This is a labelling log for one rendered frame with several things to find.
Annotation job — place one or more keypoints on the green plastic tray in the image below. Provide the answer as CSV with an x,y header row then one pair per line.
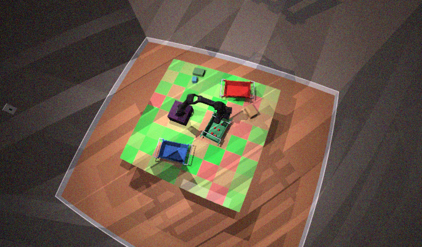
x,y
210,128

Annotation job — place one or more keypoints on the tan rectangular block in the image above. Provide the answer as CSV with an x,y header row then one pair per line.
x,y
251,111

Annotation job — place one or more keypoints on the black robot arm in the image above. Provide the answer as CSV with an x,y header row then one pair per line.
x,y
218,105

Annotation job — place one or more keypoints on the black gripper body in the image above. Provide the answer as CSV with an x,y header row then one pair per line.
x,y
218,119

